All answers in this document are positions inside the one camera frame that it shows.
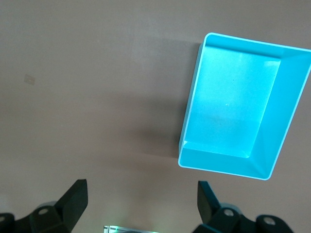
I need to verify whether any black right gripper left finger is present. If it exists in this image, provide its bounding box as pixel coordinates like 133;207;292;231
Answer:
0;179;88;233

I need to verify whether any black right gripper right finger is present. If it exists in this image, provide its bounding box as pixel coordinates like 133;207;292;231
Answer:
194;181;294;233

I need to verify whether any blue plastic box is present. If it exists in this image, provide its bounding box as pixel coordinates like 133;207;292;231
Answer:
177;33;311;182

